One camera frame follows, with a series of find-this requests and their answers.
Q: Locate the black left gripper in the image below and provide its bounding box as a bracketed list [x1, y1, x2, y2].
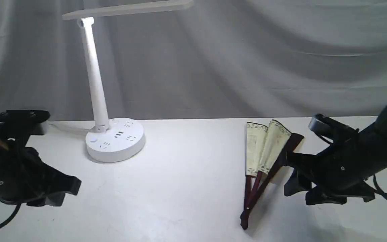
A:
[0, 125, 81, 207]

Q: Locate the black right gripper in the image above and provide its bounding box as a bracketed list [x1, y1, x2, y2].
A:
[284, 133, 387, 205]

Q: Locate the cream paper folding fan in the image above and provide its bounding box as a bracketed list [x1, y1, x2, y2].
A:
[240, 120, 305, 230]

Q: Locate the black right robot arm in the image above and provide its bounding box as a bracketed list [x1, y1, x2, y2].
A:
[283, 105, 387, 205]

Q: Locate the white desk lamp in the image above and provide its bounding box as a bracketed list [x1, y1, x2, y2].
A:
[62, 0, 194, 163]

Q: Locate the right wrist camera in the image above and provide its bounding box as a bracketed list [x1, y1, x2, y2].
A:
[308, 114, 359, 145]

